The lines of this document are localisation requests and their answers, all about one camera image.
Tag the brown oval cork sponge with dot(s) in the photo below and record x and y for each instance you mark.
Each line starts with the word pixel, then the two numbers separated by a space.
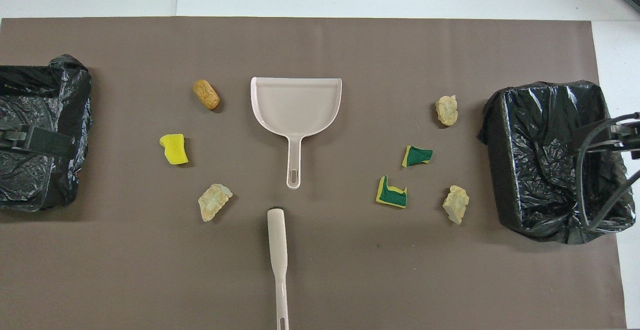
pixel 206 95

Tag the beige foam chunk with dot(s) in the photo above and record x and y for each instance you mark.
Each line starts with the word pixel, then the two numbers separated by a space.
pixel 455 204
pixel 446 111
pixel 214 202

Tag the green yellow notched sponge piece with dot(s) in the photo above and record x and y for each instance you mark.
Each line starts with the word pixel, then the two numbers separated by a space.
pixel 395 197

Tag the beige plastic dustpan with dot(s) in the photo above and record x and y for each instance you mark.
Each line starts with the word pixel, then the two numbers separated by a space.
pixel 295 110

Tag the beige hand brush black bristles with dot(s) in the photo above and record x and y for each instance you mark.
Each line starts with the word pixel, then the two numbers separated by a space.
pixel 277 240

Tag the black bag lined bin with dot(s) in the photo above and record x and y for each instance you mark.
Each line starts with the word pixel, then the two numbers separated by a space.
pixel 540 145
pixel 45 95

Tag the brown paper table mat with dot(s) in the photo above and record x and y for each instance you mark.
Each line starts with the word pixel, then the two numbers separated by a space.
pixel 350 45

